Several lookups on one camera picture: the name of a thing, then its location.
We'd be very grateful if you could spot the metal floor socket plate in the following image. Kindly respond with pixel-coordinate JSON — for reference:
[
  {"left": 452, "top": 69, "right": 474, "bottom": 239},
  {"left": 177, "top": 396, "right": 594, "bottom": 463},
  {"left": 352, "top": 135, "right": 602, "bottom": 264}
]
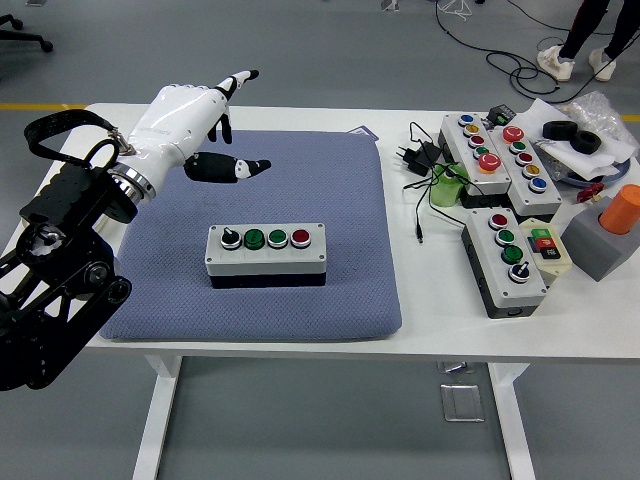
[{"left": 439, "top": 382, "right": 486, "bottom": 424}]

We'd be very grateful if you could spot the black floor cable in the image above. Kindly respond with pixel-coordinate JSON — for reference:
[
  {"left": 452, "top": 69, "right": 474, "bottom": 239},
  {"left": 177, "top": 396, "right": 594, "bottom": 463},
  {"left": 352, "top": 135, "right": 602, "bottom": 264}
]
[{"left": 434, "top": 0, "right": 617, "bottom": 97}]

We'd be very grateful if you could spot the small black electronic module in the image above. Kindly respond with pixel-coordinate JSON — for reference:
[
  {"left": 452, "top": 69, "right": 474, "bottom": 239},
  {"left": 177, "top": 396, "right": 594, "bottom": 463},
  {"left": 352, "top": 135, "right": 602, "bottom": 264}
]
[{"left": 487, "top": 103, "right": 517, "bottom": 126}]

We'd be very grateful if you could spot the white black-fingered robot left hand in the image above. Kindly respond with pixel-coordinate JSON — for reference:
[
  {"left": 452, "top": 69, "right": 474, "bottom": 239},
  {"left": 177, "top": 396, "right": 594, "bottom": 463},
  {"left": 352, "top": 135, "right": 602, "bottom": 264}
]
[{"left": 119, "top": 68, "right": 273, "bottom": 194}]

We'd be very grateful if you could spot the grey four-button control box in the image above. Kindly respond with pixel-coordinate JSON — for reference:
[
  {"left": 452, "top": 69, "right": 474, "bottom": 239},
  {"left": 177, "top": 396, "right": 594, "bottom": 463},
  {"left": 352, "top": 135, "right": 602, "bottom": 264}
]
[
  {"left": 460, "top": 207, "right": 549, "bottom": 320},
  {"left": 204, "top": 222, "right": 327, "bottom": 290}
]

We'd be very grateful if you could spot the black foam ring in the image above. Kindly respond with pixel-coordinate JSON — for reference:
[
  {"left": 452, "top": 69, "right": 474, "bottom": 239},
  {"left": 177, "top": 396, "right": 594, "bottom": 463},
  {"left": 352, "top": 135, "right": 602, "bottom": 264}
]
[
  {"left": 542, "top": 119, "right": 579, "bottom": 141},
  {"left": 571, "top": 129, "right": 604, "bottom": 154}
]

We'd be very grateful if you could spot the white cord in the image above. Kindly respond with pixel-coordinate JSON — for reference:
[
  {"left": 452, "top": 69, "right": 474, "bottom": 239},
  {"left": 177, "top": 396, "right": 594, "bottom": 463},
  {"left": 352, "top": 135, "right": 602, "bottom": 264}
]
[{"left": 437, "top": 0, "right": 474, "bottom": 24}]

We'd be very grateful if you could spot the green tape roll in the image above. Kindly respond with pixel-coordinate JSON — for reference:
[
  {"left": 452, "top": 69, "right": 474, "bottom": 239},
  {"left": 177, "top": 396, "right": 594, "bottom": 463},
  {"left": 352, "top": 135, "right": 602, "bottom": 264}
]
[{"left": 429, "top": 162, "right": 471, "bottom": 207}]

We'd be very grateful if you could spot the cream switch with coloured keys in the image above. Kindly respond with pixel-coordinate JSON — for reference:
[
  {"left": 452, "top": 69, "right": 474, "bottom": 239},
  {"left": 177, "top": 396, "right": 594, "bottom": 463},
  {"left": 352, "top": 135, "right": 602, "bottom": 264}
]
[{"left": 518, "top": 217, "right": 574, "bottom": 289}]

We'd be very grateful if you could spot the blue-rimmed round disc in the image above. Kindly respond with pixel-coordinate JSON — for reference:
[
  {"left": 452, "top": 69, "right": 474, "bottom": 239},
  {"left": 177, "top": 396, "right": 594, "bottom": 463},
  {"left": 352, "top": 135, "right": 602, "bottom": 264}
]
[{"left": 549, "top": 154, "right": 636, "bottom": 187}]

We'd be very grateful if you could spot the white table leg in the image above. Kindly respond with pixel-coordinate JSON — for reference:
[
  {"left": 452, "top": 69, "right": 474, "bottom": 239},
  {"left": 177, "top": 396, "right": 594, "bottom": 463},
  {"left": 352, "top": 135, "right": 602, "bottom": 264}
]
[
  {"left": 487, "top": 362, "right": 539, "bottom": 480},
  {"left": 132, "top": 355, "right": 184, "bottom": 480}
]

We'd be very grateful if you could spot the black office chair base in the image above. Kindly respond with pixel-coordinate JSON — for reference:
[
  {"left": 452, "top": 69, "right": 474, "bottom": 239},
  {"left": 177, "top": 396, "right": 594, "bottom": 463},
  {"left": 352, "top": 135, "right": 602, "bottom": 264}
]
[{"left": 0, "top": 13, "right": 55, "bottom": 53}]

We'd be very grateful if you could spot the blue-grey textured mat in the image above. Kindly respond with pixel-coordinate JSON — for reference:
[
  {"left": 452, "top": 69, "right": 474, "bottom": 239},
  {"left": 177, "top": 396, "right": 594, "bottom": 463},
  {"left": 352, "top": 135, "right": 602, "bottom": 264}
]
[{"left": 99, "top": 130, "right": 405, "bottom": 343}]

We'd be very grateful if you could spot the white table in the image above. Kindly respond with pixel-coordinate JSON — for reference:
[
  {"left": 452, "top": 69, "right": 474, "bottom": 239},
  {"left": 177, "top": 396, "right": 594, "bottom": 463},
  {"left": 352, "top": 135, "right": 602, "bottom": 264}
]
[{"left": 0, "top": 103, "right": 640, "bottom": 362}]

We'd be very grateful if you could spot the grey five-button control box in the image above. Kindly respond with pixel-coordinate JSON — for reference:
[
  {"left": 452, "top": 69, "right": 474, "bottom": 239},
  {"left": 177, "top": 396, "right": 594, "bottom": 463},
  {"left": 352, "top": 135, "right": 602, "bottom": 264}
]
[
  {"left": 438, "top": 112, "right": 512, "bottom": 209},
  {"left": 488, "top": 124, "right": 564, "bottom": 224}
]

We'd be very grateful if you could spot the person with white shoes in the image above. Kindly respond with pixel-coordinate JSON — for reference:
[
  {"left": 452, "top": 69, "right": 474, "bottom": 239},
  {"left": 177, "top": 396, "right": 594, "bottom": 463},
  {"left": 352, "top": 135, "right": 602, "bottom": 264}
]
[{"left": 537, "top": 0, "right": 640, "bottom": 83}]

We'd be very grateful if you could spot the clear bubble wrap bag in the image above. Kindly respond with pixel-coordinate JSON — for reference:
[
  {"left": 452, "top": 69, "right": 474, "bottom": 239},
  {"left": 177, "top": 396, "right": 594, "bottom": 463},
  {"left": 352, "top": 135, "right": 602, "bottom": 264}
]
[{"left": 559, "top": 90, "right": 634, "bottom": 146}]

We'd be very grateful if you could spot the black power adapter with cord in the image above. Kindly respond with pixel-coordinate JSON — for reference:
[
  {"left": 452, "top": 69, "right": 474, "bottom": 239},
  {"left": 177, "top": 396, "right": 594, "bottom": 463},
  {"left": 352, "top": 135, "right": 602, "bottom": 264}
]
[{"left": 396, "top": 121, "right": 471, "bottom": 245}]

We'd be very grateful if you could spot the red knob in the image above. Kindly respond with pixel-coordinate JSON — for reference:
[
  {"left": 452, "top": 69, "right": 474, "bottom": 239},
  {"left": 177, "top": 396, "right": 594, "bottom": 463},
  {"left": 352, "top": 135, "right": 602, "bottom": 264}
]
[{"left": 575, "top": 182, "right": 606, "bottom": 204}]

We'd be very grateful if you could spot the grey block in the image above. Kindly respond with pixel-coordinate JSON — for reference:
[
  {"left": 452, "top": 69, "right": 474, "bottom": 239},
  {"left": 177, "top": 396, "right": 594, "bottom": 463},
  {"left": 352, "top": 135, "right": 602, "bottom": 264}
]
[{"left": 560, "top": 195, "right": 635, "bottom": 282}]

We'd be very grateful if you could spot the white paper sheet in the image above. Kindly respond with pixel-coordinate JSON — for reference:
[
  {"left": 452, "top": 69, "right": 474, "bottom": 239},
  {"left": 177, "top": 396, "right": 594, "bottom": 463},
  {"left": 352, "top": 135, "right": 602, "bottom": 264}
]
[{"left": 514, "top": 97, "right": 639, "bottom": 179}]

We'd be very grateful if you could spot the orange cylinder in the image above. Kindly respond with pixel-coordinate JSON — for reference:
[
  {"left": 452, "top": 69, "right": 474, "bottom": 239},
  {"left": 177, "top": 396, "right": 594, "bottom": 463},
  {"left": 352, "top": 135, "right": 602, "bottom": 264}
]
[{"left": 599, "top": 183, "right": 640, "bottom": 235}]

